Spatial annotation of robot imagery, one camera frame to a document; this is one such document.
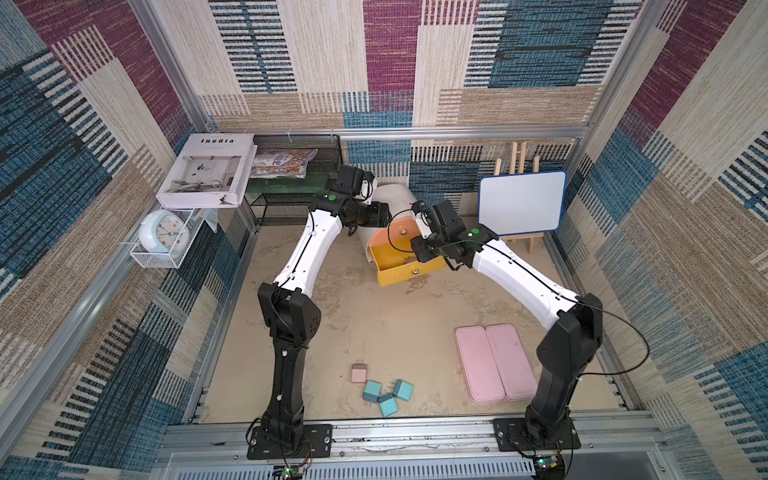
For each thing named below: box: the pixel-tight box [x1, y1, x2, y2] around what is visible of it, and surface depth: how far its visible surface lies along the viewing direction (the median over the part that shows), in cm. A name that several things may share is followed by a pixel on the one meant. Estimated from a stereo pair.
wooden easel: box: [494, 141, 545, 255], surface depth 99 cm
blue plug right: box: [393, 379, 414, 402], surface depth 81 cm
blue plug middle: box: [377, 394, 398, 417], surface depth 80 cm
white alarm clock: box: [139, 209, 190, 254], surface depth 66 cm
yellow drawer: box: [369, 242, 447, 287], surface depth 90 cm
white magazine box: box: [155, 133, 257, 209], surface depth 76 cm
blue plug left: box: [362, 380, 382, 403], surface depth 81 cm
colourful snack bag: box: [251, 148, 318, 179], surface depth 85 cm
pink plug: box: [350, 363, 368, 383], surface depth 85 cm
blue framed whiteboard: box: [478, 170, 567, 236], surface depth 103 cm
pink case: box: [455, 323, 537, 404], surface depth 85 cm
